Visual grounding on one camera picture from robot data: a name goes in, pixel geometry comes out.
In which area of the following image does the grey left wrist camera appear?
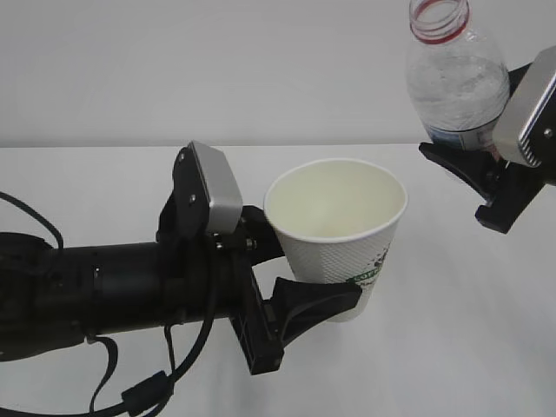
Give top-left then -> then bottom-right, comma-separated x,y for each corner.
172,141 -> 243,239

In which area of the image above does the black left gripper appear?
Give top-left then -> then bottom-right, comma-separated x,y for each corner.
208,205 -> 362,375

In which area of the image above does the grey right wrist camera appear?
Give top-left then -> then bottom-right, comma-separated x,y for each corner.
493,46 -> 555,168

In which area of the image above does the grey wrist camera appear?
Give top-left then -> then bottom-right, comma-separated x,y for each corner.
493,46 -> 555,168
172,141 -> 243,239

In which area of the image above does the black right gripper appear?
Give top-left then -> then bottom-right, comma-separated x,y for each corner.
419,63 -> 555,234

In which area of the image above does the clear water bottle red label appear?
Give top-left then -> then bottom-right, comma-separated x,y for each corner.
405,1 -> 510,150

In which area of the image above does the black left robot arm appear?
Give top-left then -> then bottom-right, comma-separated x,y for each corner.
1,206 -> 361,374

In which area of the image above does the white paper cup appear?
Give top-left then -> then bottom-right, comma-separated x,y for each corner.
263,157 -> 408,322

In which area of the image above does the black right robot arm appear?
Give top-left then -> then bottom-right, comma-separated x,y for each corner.
419,59 -> 555,234

